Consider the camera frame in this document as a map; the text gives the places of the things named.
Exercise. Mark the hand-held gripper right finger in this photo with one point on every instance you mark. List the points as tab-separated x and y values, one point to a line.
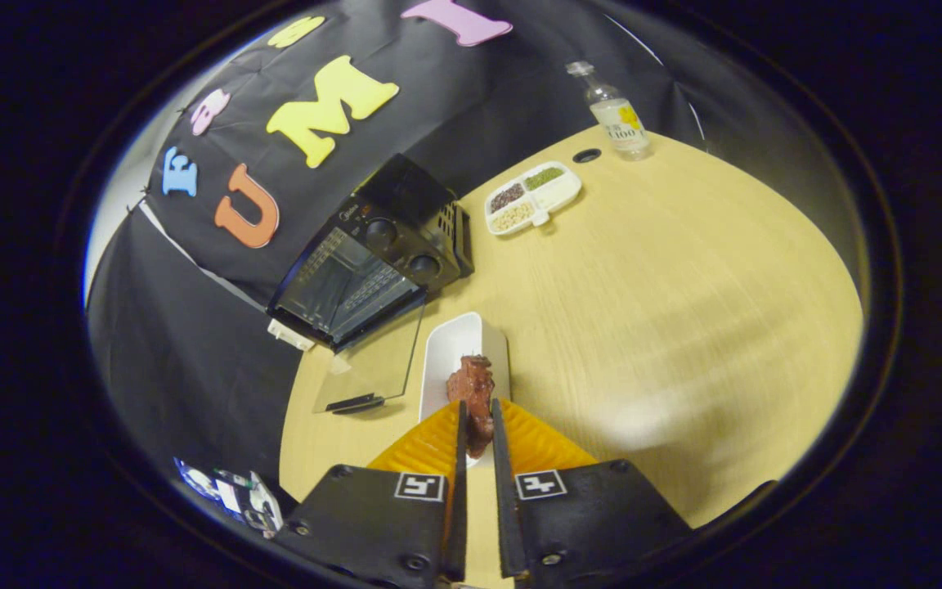
506	523

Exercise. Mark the black toaster oven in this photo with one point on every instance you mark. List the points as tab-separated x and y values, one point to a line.
389	237

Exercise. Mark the white printed packets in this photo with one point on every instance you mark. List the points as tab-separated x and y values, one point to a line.
234	495

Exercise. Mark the red meat piece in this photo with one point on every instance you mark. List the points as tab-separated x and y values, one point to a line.
475	393

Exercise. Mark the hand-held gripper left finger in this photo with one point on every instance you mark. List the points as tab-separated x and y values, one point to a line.
456	523

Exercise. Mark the white bread toaster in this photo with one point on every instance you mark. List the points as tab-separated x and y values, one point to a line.
289	334

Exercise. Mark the clear bottle with yellow label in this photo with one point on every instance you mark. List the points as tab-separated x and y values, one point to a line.
622	119

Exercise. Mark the white rectangular dish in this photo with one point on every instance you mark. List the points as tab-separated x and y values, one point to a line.
459	339

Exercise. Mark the white compartment tray with beans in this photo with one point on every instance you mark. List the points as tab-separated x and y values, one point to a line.
557	192

